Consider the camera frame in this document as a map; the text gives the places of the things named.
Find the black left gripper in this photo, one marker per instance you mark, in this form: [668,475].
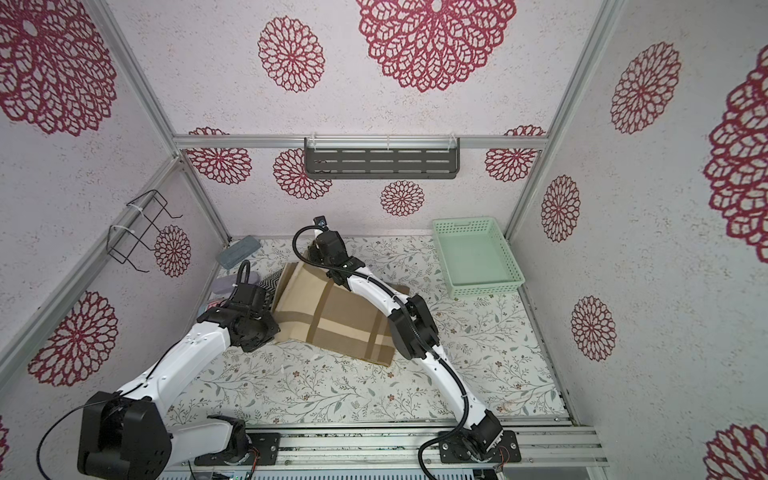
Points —
[274,328]

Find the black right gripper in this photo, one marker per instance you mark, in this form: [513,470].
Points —
[327,245]

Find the brown checked scarf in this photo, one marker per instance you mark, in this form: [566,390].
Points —
[310,308]

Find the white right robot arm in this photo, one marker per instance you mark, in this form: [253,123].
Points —
[413,329]

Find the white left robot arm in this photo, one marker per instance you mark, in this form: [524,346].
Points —
[124,434]

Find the black white zigzag scarf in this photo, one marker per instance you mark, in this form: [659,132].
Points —
[271,282]

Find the mint green plastic basket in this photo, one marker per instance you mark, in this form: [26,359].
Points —
[475,257]

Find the pink striped plush doll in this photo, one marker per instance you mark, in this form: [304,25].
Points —
[211,304]

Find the lilac pencil case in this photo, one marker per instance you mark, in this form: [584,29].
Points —
[224,286]

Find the grey blue eraser block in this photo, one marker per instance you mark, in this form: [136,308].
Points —
[233,255]

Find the floral table mat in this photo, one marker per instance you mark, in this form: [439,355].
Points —
[489,340]

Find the grey metal wall shelf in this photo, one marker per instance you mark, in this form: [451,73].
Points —
[351,161]

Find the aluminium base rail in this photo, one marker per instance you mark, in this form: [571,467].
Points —
[396,446]

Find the black wire wall rack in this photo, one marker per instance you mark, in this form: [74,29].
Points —
[123,239]

